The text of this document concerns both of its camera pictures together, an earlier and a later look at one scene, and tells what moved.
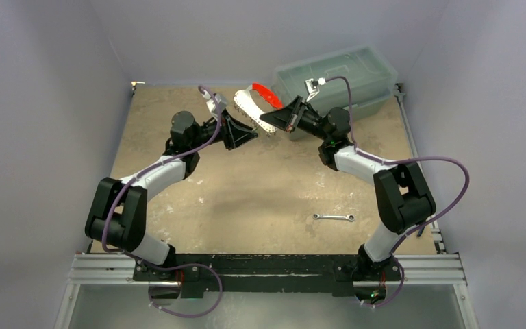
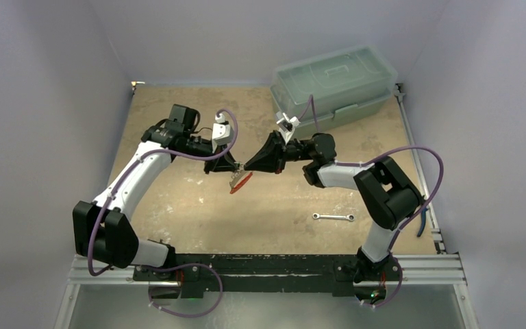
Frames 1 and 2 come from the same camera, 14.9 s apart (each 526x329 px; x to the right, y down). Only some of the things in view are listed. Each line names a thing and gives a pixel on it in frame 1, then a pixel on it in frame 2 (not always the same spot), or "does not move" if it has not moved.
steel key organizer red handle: (243, 97) → (238, 179)
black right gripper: (299, 116) → (280, 153)
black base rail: (261, 272) does not move
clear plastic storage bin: (359, 82) does not move
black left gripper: (235, 133) → (226, 162)
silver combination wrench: (349, 216) does not move
